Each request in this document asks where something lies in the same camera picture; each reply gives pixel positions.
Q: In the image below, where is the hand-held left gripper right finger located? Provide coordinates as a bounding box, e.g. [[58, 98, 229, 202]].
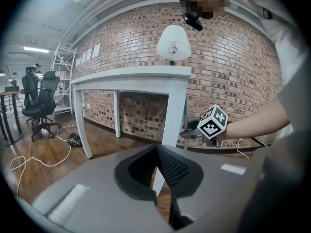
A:
[[155, 145, 266, 233]]

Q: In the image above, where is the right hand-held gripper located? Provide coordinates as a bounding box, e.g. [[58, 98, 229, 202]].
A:
[[179, 104, 229, 148]]

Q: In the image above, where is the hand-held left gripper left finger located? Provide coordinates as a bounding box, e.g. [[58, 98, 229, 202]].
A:
[[31, 144, 171, 233]]

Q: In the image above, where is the person's right forearm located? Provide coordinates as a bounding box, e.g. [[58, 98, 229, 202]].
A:
[[218, 98, 291, 140]]

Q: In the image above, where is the white square table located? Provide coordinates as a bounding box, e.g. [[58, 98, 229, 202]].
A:
[[70, 66, 192, 196]]

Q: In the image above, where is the black plastic bag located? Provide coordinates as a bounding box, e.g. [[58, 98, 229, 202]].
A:
[[67, 132, 83, 147]]

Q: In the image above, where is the white table lamp black base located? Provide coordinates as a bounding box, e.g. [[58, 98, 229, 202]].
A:
[[155, 24, 191, 67]]

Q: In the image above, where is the black office chair with headrest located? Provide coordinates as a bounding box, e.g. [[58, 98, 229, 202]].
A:
[[21, 67, 41, 106], [22, 70, 61, 142]]

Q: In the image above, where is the person's beige shirt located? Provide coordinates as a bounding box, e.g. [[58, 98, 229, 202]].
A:
[[239, 0, 311, 233]]

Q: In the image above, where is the white metal shelf rack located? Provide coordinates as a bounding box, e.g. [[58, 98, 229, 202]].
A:
[[51, 45, 78, 117]]

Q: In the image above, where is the round wooden table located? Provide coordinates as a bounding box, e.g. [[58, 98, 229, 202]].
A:
[[0, 90, 25, 147]]

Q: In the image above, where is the ceiling strip light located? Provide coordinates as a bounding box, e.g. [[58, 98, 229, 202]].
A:
[[23, 46, 49, 53]]

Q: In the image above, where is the thin white wall cable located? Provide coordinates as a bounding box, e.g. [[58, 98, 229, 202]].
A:
[[237, 138, 250, 161]]

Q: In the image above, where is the long white floor cable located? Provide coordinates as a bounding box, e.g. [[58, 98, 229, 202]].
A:
[[9, 124, 78, 196]]

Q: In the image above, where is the black head camera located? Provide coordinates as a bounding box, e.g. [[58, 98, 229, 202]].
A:
[[182, 12, 204, 31]]

